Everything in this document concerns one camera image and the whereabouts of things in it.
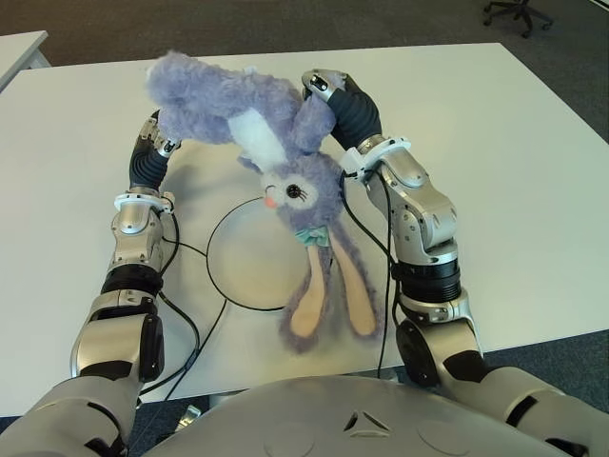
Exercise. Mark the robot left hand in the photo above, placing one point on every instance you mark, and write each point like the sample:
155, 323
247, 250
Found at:
147, 162

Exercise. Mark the metal bracket under table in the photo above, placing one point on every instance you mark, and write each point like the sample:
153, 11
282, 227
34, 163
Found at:
188, 416

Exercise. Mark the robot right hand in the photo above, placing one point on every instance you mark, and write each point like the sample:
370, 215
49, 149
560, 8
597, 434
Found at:
354, 114

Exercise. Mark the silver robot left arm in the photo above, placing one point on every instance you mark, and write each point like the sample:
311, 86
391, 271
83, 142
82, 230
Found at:
128, 228

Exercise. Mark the silver robot torso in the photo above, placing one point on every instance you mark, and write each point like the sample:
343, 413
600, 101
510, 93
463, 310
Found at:
333, 419

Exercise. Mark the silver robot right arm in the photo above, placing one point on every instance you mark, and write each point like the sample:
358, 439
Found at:
428, 266

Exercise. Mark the white plate black rim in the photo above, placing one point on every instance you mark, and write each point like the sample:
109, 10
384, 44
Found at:
252, 257

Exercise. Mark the black office chair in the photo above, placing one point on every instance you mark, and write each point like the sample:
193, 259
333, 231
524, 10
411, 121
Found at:
518, 16

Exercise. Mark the white neighbouring desk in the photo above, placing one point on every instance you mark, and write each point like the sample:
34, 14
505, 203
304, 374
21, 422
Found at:
19, 57

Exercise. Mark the white table leg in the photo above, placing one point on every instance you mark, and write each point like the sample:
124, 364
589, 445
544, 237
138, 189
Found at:
223, 397

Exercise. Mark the purple plush bunny doll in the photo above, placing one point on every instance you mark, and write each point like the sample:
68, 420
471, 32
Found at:
285, 190

